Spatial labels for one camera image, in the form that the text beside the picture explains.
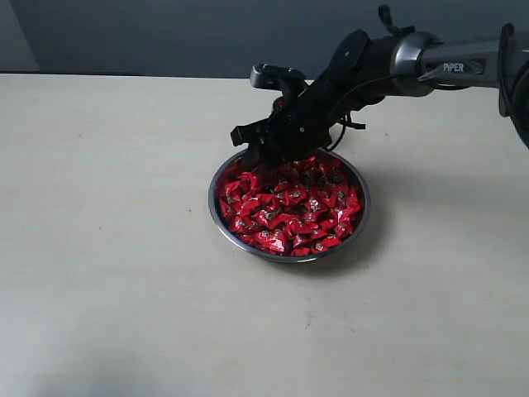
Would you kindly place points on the red candy front right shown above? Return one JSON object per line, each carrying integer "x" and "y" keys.
{"x": 325, "y": 244}

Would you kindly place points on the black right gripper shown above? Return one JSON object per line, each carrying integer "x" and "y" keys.
{"x": 358, "y": 75}

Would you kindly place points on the shiny steel cup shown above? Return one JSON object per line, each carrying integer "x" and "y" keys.
{"x": 277, "y": 104}

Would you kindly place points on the round steel bowl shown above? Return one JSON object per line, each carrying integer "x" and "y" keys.
{"x": 243, "y": 203}

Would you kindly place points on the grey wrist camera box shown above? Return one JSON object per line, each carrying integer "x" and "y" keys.
{"x": 269, "y": 77}

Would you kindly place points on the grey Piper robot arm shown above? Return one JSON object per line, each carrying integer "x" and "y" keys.
{"x": 422, "y": 64}

